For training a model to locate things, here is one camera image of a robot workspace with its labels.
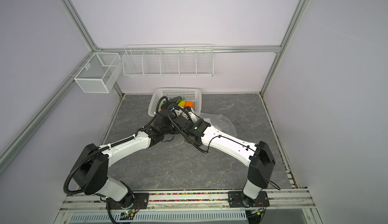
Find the clear zip top bag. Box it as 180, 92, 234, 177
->
200, 113, 237, 137

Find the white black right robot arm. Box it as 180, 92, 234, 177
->
167, 105, 280, 207

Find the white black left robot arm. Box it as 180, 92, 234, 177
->
63, 96, 174, 209

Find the orange toy fruit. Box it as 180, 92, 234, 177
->
185, 101, 194, 108

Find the white perforated plastic basket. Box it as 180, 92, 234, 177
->
148, 87, 203, 117

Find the white vent grille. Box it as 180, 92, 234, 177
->
68, 210, 248, 224

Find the white wire wall shelf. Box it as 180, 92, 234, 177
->
122, 44, 214, 77

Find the aluminium front rail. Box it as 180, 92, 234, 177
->
60, 188, 316, 213

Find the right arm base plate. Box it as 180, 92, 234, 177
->
228, 191, 270, 208

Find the white mesh wall box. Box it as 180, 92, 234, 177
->
74, 52, 122, 93

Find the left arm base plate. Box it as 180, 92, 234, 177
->
108, 192, 150, 210

